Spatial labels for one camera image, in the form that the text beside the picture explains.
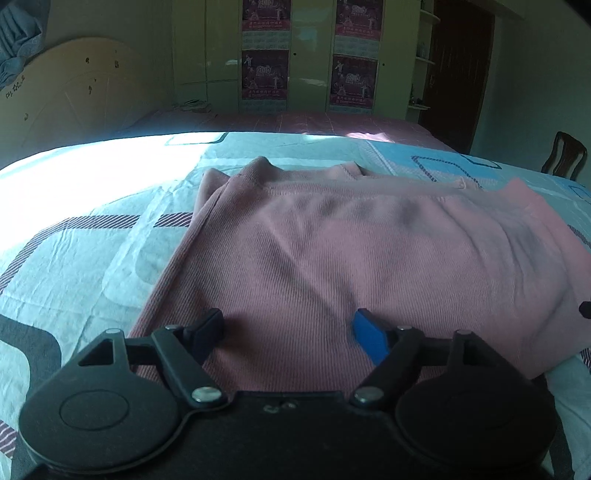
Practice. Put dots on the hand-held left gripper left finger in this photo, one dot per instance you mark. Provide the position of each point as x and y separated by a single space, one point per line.
207 328

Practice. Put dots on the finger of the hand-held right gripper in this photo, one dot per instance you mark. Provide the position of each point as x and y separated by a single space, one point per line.
586 309

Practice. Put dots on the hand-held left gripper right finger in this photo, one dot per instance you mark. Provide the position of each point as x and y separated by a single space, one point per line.
369 337

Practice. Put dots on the pink sweatshirt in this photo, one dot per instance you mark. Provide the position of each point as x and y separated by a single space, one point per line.
346 249

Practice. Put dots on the dark wooden chair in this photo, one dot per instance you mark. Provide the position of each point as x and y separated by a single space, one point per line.
564 154

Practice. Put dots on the patterned light blue bed sheet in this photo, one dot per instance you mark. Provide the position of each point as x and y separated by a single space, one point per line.
83 230

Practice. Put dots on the dark brown door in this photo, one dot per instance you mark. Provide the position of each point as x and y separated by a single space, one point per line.
457 74

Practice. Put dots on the cream wooden headboard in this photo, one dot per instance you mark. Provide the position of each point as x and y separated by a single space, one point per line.
78 92

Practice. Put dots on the cream corner shelf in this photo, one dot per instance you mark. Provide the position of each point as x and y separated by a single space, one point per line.
422 60

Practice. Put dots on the green wardrobe with posters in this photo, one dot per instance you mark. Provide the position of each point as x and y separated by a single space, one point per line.
309 60

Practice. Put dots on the blue curtain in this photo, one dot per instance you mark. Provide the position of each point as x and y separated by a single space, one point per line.
16 41

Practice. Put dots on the pink wall poster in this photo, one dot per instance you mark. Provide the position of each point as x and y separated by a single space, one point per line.
267 18
265 78
359 21
354 83

